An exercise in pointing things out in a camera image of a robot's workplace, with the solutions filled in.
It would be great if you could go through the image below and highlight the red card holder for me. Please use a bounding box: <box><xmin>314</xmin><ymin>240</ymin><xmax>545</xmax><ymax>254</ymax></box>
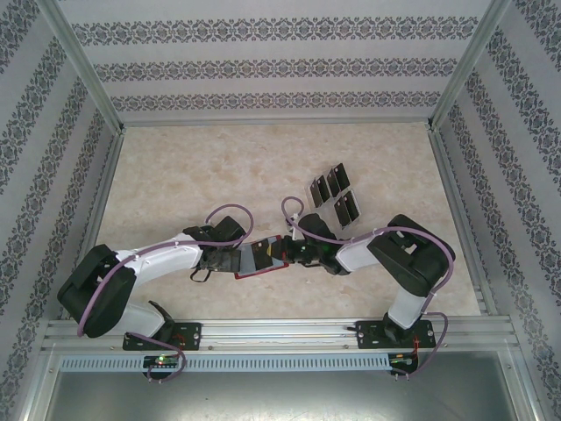
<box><xmin>233</xmin><ymin>234</ymin><xmax>291</xmax><ymax>281</ymax></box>

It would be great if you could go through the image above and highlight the clear acrylic card stand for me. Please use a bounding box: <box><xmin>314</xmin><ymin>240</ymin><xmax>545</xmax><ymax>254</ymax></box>
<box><xmin>303</xmin><ymin>161</ymin><xmax>364</xmax><ymax>232</ymax></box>

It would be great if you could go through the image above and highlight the grey metal sheet panel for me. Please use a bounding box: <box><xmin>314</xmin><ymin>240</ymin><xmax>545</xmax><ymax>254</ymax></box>
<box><xmin>43</xmin><ymin>370</ymin><xmax>522</xmax><ymax>421</ymax></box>

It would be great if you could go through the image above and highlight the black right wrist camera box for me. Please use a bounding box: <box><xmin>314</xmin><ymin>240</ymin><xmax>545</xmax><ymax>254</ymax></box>
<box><xmin>299</xmin><ymin>211</ymin><xmax>339</xmax><ymax>244</ymax></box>

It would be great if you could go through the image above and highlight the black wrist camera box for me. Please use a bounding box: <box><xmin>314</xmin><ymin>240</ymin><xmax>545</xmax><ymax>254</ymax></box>
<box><xmin>299</xmin><ymin>211</ymin><xmax>339</xmax><ymax>244</ymax></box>
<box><xmin>211</xmin><ymin>215</ymin><xmax>246</xmax><ymax>243</ymax></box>

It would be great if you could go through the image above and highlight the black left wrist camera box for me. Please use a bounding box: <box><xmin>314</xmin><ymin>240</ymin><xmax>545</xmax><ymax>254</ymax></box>
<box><xmin>211</xmin><ymin>215</ymin><xmax>246</xmax><ymax>243</ymax></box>

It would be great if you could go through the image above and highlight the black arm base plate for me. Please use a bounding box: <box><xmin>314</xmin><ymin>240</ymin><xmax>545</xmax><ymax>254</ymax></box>
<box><xmin>122</xmin><ymin>322</ymin><xmax>202</xmax><ymax>352</ymax></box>
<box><xmin>355</xmin><ymin>319</ymin><xmax>437</xmax><ymax>351</ymax></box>

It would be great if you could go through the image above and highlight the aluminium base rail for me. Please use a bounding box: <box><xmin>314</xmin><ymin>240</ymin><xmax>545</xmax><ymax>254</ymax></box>
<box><xmin>41</xmin><ymin>318</ymin><xmax>516</xmax><ymax>354</ymax></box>

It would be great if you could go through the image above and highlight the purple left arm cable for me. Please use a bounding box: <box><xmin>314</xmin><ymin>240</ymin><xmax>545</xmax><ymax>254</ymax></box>
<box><xmin>77</xmin><ymin>202</ymin><xmax>256</xmax><ymax>383</ymax></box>

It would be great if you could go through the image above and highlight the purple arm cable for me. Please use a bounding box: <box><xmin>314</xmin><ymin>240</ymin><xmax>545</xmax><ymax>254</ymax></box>
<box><xmin>280</xmin><ymin>196</ymin><xmax>457</xmax><ymax>382</ymax></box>
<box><xmin>77</xmin><ymin>202</ymin><xmax>256</xmax><ymax>383</ymax></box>

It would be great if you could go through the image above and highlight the grey slotted cable duct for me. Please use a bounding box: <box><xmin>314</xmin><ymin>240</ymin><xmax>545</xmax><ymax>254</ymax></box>
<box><xmin>59</xmin><ymin>353</ymin><xmax>392</xmax><ymax>373</ymax></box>

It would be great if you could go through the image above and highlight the aluminium table side rail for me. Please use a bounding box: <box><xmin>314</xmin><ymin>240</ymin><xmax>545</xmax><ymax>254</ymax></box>
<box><xmin>427</xmin><ymin>126</ymin><xmax>501</xmax><ymax>317</ymax></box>
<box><xmin>59</xmin><ymin>129</ymin><xmax>128</xmax><ymax>321</ymax></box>

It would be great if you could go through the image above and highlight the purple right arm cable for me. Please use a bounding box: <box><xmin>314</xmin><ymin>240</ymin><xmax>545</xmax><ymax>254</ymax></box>
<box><xmin>280</xmin><ymin>196</ymin><xmax>457</xmax><ymax>382</ymax></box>

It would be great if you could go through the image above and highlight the aluminium frame post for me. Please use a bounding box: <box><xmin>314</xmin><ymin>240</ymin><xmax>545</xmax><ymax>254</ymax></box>
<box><xmin>38</xmin><ymin>0</ymin><xmax>128</xmax><ymax>135</ymax></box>
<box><xmin>424</xmin><ymin>0</ymin><xmax>515</xmax><ymax>132</ymax></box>
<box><xmin>499</xmin><ymin>346</ymin><xmax>549</xmax><ymax>421</ymax></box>
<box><xmin>15</xmin><ymin>348</ymin><xmax>62</xmax><ymax>421</ymax></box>

